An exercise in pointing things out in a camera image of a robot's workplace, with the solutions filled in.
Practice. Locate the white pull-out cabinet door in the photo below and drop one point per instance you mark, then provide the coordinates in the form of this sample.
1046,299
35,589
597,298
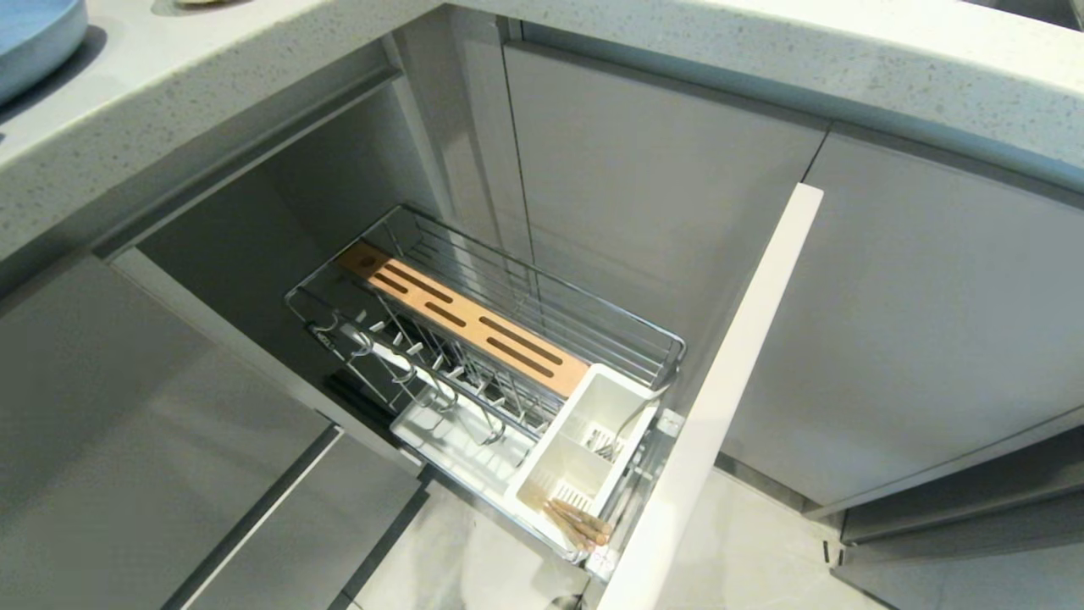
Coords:
720,407

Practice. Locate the wooden slotted knife block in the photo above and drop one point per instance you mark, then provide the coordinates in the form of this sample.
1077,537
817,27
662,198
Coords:
474,322

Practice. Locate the white plastic utensil caddy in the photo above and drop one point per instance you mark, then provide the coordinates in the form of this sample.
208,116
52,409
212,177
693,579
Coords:
584,440

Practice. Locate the white plastic drip tray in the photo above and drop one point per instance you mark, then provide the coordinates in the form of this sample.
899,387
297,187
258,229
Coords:
461,440

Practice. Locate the grey cabinet drawer front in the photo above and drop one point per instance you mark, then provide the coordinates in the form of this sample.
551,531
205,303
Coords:
127,440
313,534

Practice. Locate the blue plate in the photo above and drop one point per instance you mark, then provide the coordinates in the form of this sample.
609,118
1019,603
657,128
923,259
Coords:
34,38

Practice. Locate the grey cabinet door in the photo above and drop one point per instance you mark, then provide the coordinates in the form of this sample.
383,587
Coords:
652,220
974,551
915,322

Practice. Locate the wooden chopsticks bundle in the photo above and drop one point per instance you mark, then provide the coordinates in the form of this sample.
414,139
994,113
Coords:
580,525

